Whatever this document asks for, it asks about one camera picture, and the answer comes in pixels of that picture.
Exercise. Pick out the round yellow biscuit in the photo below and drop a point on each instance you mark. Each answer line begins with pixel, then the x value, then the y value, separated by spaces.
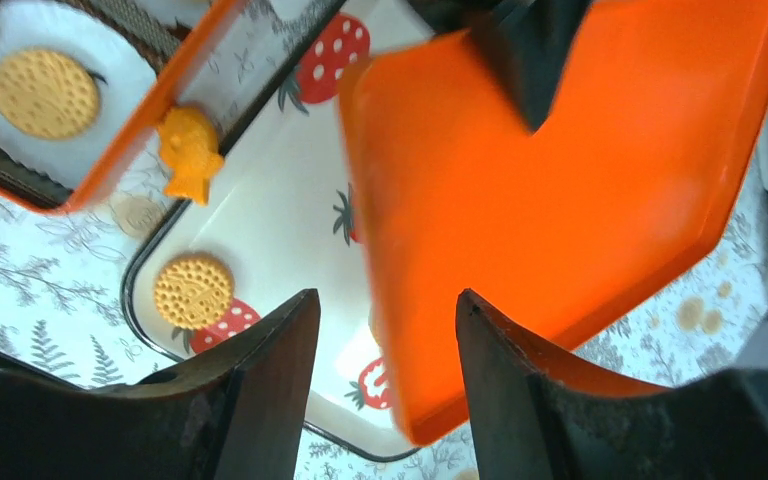
pixel 193 291
pixel 47 94

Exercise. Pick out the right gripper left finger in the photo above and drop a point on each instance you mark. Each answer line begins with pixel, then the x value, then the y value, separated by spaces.
pixel 235 411

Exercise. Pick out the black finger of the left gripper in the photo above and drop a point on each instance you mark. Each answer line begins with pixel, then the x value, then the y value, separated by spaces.
pixel 526 45

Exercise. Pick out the white paper cup liner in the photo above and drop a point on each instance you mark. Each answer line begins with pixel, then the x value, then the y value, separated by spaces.
pixel 122 75

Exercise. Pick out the orange compartment cookie box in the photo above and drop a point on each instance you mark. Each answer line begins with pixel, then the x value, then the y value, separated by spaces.
pixel 175 60

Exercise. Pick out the orange box lid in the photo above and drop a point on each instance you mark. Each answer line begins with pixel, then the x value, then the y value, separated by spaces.
pixel 628 183

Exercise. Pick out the floral table mat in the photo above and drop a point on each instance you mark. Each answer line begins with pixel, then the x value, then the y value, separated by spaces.
pixel 60 302

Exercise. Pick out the orange fish cookie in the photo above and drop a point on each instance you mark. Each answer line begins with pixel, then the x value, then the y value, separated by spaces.
pixel 189 148

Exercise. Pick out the white strawberry tray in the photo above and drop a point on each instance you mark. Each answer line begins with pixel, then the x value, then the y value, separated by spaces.
pixel 277 218

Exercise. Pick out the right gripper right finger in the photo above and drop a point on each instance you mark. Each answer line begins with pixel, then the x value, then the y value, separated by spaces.
pixel 537 411

